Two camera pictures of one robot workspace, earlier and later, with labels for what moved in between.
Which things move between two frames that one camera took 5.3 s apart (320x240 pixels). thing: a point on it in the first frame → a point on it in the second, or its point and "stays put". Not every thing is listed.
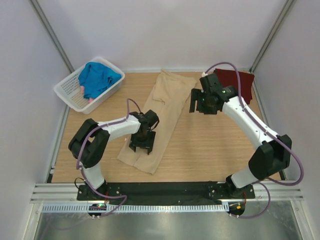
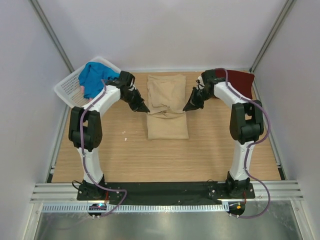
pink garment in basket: (90, 100) stays put
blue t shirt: (95, 77) stays put
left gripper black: (149, 144) → (140, 106)
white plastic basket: (69, 90) stays put
